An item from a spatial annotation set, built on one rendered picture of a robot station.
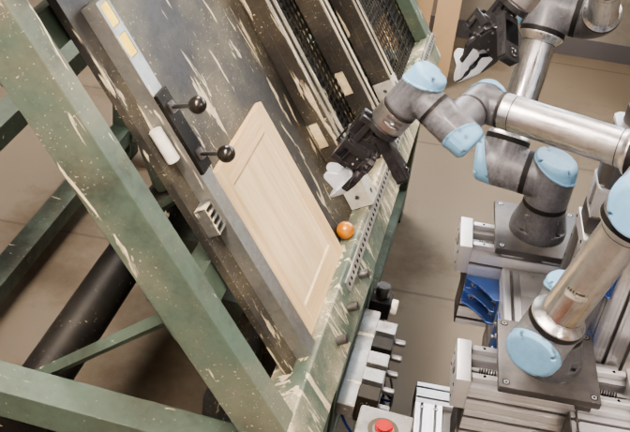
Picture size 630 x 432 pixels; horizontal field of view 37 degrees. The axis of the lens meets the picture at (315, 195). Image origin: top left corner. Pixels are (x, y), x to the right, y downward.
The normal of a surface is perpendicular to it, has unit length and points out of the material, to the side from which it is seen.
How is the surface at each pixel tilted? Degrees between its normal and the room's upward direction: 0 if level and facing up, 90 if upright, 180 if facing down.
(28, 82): 90
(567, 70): 0
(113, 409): 0
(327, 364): 57
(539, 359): 97
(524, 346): 97
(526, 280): 0
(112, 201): 90
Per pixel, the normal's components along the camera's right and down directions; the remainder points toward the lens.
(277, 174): 0.87, -0.26
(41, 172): 0.11, -0.81
